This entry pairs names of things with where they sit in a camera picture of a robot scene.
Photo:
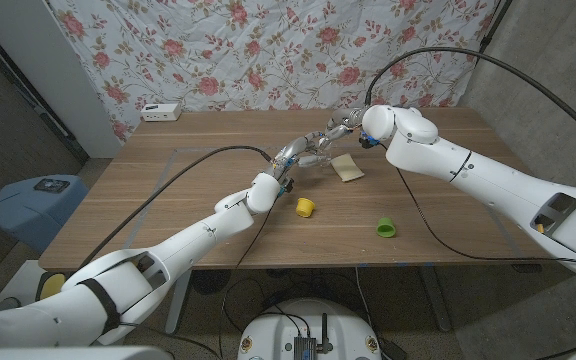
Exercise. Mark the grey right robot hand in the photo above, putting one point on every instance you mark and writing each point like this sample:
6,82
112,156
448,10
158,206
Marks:
343,124

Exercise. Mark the grey table leg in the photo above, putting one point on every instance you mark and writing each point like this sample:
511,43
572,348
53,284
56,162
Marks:
438,305

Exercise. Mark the white power strip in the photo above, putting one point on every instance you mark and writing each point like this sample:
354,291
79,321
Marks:
161,112

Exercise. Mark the white robot chest edge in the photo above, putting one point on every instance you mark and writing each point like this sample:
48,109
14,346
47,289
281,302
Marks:
68,354

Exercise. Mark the black round floor base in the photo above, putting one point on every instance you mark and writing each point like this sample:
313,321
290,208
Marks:
210,281

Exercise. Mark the blue plastic stool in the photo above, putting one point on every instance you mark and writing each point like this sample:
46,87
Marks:
33,215

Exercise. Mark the floral backdrop cloth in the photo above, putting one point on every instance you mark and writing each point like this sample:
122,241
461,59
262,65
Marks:
268,50

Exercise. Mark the black phone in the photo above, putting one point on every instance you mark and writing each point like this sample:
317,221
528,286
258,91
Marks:
51,185

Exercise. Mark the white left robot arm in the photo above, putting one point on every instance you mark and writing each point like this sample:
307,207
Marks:
168,260

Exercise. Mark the white wall panel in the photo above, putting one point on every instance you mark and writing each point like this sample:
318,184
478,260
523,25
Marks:
53,65

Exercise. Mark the white robot torso base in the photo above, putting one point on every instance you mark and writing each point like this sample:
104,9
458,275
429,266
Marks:
278,330

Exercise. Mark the yellow sponge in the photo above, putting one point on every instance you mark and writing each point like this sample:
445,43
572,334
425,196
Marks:
349,169

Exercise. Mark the clear white-capped medicine bottle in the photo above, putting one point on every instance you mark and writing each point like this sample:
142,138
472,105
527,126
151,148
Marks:
325,160

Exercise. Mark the yellow plastic cup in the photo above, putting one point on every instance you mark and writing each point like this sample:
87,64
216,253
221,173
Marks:
305,207

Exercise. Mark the green plastic cup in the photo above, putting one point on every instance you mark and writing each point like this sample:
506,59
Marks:
386,228

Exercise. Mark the black backdrop stand pole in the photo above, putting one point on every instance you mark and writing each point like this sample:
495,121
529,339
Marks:
490,30

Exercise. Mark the black pedal with yellow pads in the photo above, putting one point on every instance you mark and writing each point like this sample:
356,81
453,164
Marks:
50,286

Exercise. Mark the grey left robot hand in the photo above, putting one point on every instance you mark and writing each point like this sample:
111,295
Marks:
293,150

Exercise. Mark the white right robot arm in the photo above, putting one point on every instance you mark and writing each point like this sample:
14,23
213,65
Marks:
493,177

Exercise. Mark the white table leg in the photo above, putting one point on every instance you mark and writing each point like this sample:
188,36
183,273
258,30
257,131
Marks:
178,310

